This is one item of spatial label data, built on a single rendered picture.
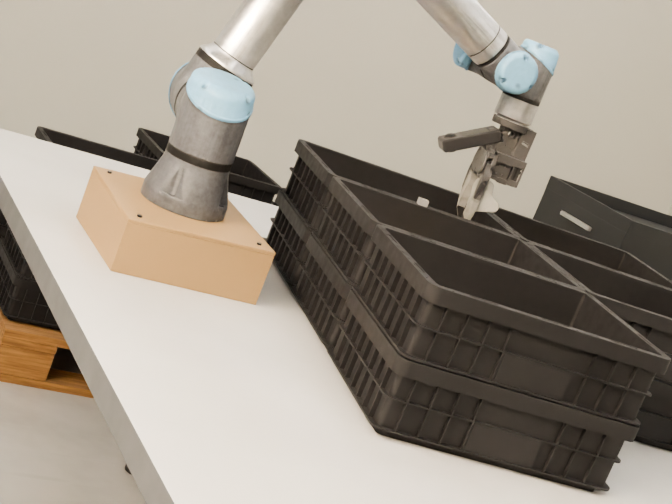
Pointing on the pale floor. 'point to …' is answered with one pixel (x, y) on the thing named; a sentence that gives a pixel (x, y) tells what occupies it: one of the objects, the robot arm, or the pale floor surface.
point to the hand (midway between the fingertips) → (461, 212)
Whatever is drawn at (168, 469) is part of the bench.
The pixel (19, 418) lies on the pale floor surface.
